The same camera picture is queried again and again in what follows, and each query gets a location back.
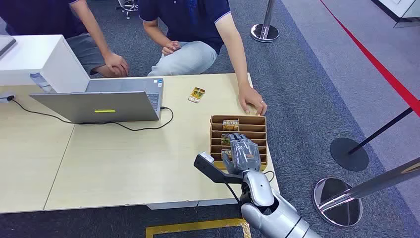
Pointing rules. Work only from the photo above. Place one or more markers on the large chrome stanchion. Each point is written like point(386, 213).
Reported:
point(338, 205)

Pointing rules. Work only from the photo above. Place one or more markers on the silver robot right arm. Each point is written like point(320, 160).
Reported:
point(262, 189)

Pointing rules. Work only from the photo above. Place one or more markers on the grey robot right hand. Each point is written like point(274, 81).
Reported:
point(244, 157)

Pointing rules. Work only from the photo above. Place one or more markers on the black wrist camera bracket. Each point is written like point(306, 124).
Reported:
point(213, 172)

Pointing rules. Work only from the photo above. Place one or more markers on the yellow floor tape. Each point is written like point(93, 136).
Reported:
point(197, 226)

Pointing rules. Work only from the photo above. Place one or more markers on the cardboard slotted card holder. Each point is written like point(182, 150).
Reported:
point(252, 129)

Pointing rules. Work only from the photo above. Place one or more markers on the silver laptop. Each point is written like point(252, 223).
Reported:
point(98, 106)

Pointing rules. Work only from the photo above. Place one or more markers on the red barrier belt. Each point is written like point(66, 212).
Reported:
point(377, 64)

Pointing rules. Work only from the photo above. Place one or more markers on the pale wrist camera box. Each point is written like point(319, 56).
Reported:
point(207, 157)

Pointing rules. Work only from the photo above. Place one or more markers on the white cabinet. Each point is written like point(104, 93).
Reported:
point(39, 59)

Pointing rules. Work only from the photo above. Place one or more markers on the grey flat device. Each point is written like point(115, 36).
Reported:
point(5, 44)

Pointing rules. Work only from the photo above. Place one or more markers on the person's left hand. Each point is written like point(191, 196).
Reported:
point(251, 98)
point(116, 65)

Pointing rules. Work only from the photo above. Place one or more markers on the office chair base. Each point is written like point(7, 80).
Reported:
point(128, 6)

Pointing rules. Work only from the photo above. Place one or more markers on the grey table frame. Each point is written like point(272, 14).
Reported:
point(170, 206)

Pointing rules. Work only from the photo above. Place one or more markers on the black stanchion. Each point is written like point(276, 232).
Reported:
point(349, 154)

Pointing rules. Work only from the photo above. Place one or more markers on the person's right hand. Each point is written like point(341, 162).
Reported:
point(170, 48)

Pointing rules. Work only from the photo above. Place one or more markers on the person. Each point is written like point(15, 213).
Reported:
point(187, 19)
point(39, 16)

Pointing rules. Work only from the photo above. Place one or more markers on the clear plastic bottle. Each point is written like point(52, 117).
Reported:
point(41, 81)

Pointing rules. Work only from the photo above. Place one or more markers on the white counter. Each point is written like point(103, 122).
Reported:
point(398, 10)

